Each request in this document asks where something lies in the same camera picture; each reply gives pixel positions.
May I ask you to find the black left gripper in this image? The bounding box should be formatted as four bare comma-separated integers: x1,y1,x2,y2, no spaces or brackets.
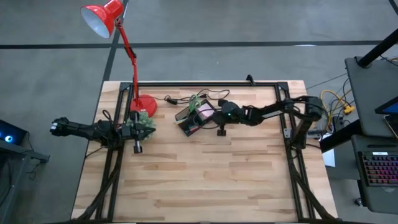
122,111,157,154

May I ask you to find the black mesh desk organizer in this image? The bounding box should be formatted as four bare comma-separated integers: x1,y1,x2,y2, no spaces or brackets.
174,98,218,138

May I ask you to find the green plant in patterned pot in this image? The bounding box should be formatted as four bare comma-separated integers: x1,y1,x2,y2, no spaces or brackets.
126,111,157,142

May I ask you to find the red desk lamp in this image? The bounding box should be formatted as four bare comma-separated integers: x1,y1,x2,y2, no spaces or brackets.
80,0,159,118

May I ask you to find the white paper sheet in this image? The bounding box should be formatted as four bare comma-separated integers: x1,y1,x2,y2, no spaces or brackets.
322,148,336,168

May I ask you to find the black equipment stand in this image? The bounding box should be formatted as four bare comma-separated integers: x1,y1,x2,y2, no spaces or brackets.
0,138,51,224

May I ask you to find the black computer with blue light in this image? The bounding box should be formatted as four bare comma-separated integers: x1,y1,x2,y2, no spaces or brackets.
0,119,28,146

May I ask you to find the grey side table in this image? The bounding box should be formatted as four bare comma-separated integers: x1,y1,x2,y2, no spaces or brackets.
344,55,398,138

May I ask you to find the black backlit keyboard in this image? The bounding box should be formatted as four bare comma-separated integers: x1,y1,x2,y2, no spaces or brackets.
357,151,398,187

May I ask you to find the laptop with blue screen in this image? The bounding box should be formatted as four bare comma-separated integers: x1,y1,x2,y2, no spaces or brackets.
374,95,398,116

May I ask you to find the black pole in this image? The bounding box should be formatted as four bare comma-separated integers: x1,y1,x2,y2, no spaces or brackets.
356,27,398,68

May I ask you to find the grey keyboard desk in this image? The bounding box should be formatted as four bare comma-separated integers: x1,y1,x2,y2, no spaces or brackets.
350,134,398,215

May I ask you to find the black aluminium table frame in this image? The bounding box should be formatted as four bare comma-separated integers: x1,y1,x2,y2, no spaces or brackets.
72,80,340,224

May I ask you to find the black lamp cable with switch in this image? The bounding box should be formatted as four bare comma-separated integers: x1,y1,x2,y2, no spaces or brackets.
155,88,231,106

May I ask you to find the yellow cable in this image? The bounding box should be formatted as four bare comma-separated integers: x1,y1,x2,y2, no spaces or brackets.
320,89,356,131

